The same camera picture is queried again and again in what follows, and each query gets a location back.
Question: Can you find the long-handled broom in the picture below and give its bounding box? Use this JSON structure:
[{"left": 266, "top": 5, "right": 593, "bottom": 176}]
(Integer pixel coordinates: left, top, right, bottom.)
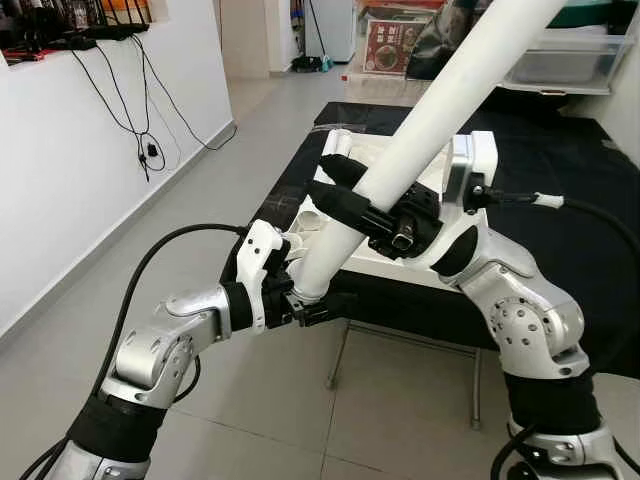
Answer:
[{"left": 290, "top": 0, "right": 336, "bottom": 73}]

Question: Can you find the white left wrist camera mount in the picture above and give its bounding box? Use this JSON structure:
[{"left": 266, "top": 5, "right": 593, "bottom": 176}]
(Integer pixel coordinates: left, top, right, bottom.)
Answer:
[{"left": 236, "top": 219, "right": 291, "bottom": 336}]

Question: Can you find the beige door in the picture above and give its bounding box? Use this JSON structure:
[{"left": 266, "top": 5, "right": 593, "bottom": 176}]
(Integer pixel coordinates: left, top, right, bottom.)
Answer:
[{"left": 220, "top": 0, "right": 296, "bottom": 76}]

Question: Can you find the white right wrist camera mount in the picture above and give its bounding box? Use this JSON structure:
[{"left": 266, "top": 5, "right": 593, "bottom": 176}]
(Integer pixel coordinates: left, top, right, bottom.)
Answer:
[{"left": 438, "top": 130, "right": 499, "bottom": 219}]

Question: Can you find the clear plastic storage box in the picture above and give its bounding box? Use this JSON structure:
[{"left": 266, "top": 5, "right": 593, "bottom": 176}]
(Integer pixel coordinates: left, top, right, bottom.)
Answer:
[{"left": 500, "top": 25, "right": 626, "bottom": 96}]

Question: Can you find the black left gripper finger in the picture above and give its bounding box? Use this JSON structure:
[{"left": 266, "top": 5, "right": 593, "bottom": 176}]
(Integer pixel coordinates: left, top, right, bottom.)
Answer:
[{"left": 298, "top": 296, "right": 347, "bottom": 328}]

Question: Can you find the black tablecloth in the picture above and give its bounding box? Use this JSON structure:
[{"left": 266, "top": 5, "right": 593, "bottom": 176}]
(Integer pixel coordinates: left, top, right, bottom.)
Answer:
[{"left": 220, "top": 90, "right": 640, "bottom": 381}]

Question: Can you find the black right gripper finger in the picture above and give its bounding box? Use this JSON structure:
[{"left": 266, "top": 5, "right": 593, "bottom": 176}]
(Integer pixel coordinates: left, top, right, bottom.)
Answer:
[
  {"left": 320, "top": 154, "right": 369, "bottom": 191},
  {"left": 305, "top": 178, "right": 401, "bottom": 239}
]

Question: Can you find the black bag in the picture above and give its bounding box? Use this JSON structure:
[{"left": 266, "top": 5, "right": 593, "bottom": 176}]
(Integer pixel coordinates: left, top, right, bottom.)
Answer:
[{"left": 405, "top": 0, "right": 481, "bottom": 81}]

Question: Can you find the beige low bench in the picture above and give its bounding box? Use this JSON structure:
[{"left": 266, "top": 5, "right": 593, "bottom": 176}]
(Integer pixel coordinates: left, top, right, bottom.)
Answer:
[{"left": 345, "top": 70, "right": 421, "bottom": 101}]

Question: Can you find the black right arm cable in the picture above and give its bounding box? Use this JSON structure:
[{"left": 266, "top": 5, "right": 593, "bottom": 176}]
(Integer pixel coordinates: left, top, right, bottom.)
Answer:
[{"left": 468, "top": 188, "right": 640, "bottom": 256}]

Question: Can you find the black wall power cable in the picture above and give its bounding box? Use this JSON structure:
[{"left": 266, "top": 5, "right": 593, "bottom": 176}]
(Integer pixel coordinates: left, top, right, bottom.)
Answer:
[{"left": 68, "top": 35, "right": 239, "bottom": 183}]

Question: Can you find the white plastic children table top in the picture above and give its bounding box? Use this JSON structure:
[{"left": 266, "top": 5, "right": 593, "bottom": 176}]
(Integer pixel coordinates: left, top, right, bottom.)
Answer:
[{"left": 282, "top": 128, "right": 501, "bottom": 291}]

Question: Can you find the orange-lidded clear storage box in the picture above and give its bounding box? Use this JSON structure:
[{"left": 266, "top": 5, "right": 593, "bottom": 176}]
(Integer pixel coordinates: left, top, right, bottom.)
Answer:
[{"left": 355, "top": 0, "right": 441, "bottom": 76}]

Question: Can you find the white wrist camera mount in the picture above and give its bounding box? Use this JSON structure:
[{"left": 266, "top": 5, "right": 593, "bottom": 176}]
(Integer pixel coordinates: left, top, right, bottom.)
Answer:
[
  {"left": 236, "top": 219, "right": 291, "bottom": 336},
  {"left": 438, "top": 130, "right": 499, "bottom": 219}
]

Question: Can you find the black power adapter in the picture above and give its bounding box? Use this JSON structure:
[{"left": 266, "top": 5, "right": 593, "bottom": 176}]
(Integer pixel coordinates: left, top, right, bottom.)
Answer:
[{"left": 140, "top": 138, "right": 166, "bottom": 171}]

